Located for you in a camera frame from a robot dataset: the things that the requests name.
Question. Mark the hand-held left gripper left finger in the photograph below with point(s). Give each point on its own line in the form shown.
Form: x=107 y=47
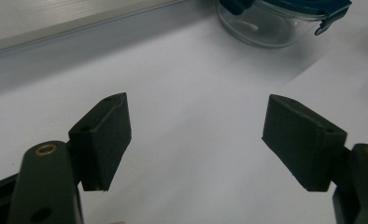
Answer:
x=101 y=143

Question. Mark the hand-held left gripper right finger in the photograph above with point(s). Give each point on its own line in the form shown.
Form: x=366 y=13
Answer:
x=303 y=143

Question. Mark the clear glass container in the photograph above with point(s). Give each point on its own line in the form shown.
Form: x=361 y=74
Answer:
x=260 y=28

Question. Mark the blue clip-lock container lid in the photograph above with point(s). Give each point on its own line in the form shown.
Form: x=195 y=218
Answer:
x=313 y=7

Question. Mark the aluminium rail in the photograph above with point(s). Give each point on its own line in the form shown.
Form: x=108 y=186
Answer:
x=57 y=21

